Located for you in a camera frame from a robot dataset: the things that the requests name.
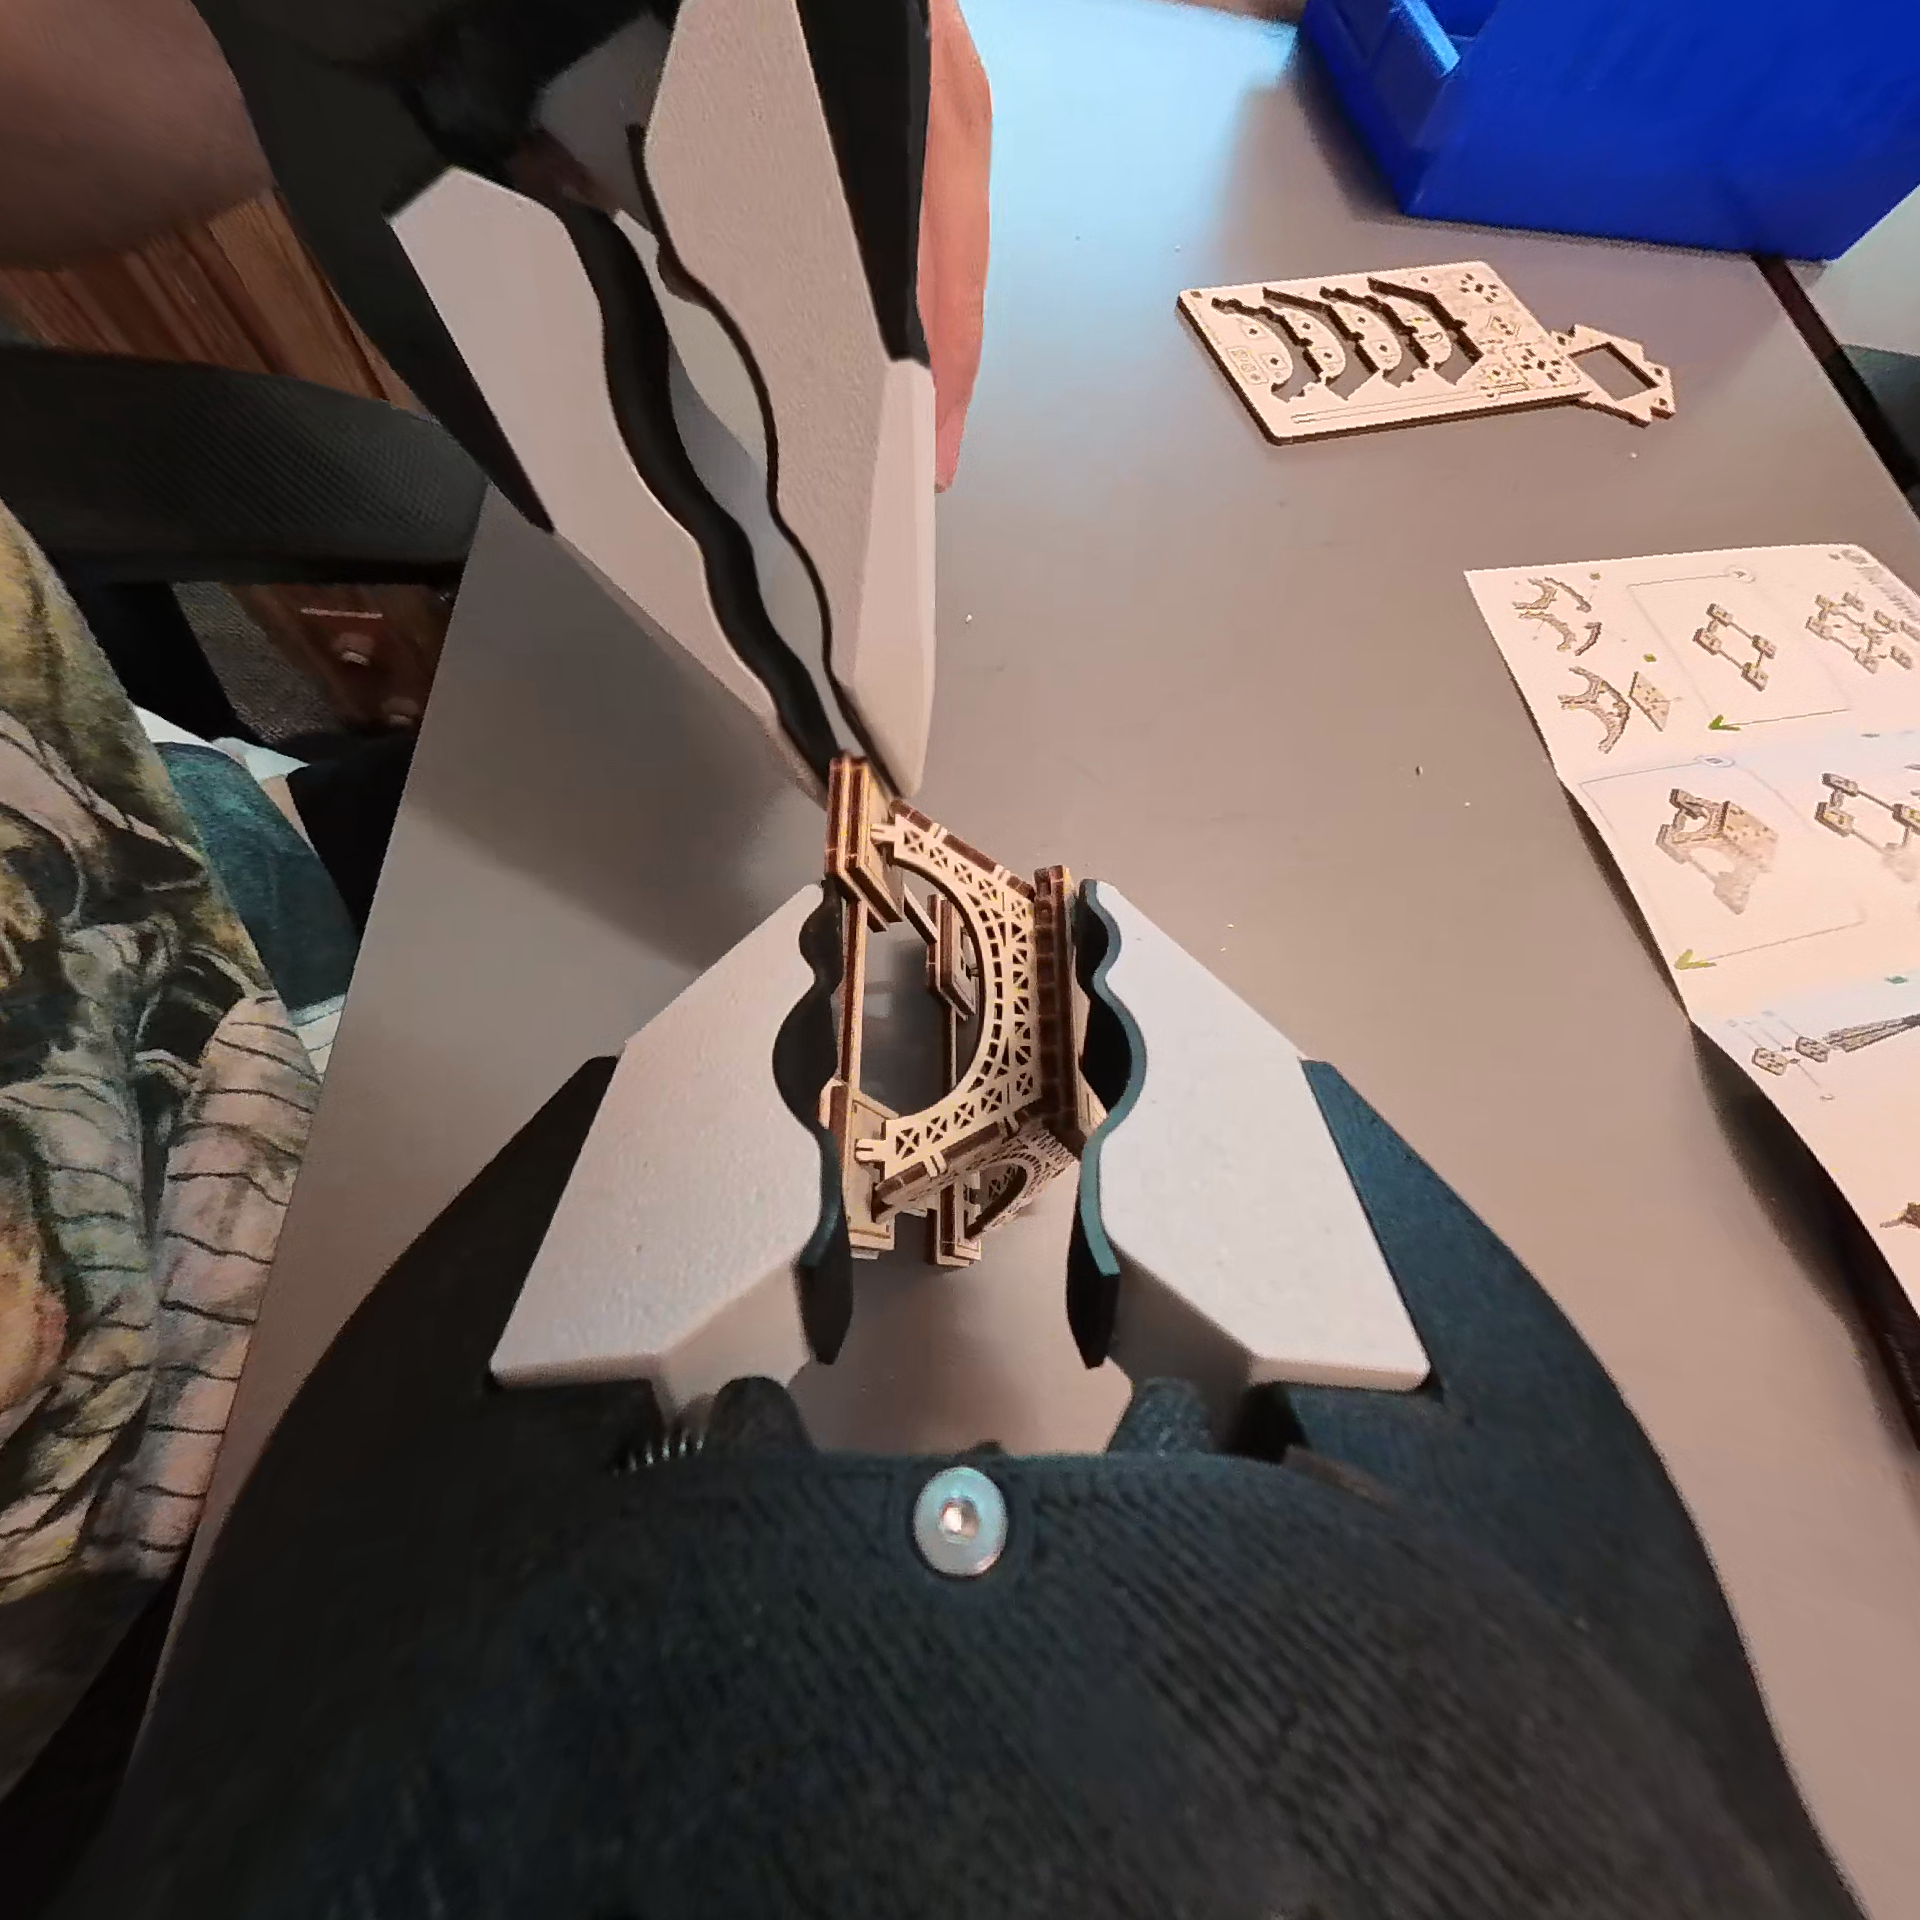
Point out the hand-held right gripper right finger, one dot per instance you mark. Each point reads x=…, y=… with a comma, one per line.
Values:
x=1276, y=1201

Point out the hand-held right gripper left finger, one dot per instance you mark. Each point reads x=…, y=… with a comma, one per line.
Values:
x=675, y=1201

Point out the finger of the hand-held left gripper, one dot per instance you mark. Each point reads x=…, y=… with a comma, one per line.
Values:
x=809, y=375
x=511, y=346

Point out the wooden tower arch model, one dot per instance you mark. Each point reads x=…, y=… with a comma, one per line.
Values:
x=1020, y=1021

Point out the wooden square base frame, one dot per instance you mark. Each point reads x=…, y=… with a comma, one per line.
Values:
x=855, y=841

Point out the grey desk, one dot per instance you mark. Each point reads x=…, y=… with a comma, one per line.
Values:
x=1276, y=901

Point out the black chair armrest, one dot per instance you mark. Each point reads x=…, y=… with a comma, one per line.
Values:
x=224, y=452

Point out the wooden laser-cut parts sheet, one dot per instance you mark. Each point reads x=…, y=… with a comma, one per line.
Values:
x=1207, y=329

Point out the person's blue jeans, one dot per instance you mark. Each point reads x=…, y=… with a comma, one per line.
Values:
x=271, y=870

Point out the printed white T-shirt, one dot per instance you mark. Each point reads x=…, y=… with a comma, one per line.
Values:
x=119, y=1050

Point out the paper instruction sheet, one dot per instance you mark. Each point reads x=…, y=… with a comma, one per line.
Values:
x=1799, y=962

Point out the blue plastic bin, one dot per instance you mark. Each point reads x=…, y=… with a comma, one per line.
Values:
x=1621, y=135

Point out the grey table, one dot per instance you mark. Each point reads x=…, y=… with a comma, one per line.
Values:
x=1861, y=301

